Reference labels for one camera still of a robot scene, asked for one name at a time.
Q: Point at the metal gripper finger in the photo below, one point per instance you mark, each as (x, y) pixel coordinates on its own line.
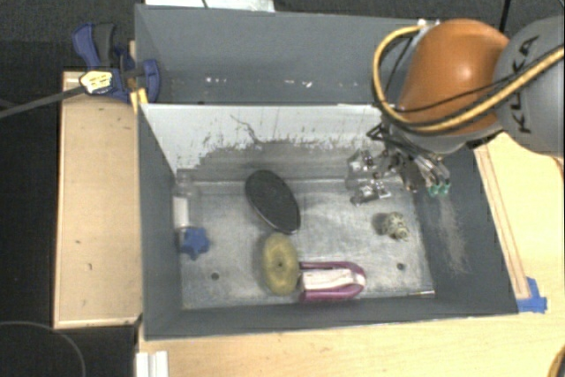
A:
(370, 192)
(363, 165)

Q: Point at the black oval disc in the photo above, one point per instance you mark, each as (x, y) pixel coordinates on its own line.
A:
(273, 201)

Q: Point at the grey metal bin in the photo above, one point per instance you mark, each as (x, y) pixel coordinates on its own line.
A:
(335, 57)

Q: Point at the yellow-green round sponge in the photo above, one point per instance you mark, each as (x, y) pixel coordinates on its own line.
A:
(276, 271)

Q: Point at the pale wood board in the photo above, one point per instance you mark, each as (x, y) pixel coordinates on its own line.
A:
(99, 212)

